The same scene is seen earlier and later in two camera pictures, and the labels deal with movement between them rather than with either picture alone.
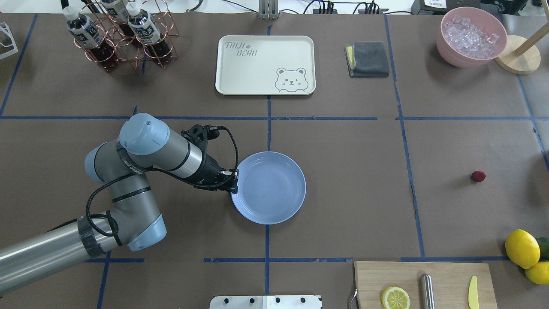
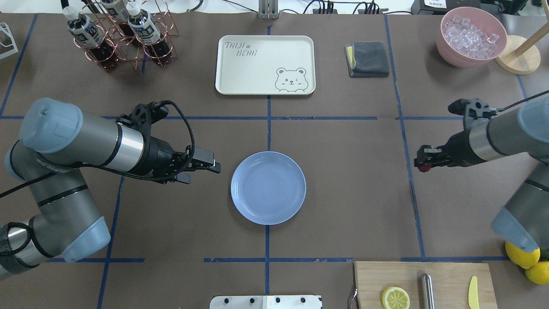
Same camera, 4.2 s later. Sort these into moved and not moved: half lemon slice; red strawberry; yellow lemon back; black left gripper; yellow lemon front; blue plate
Moved: black left gripper; red strawberry
Not moved: half lemon slice; blue plate; yellow lemon front; yellow lemon back
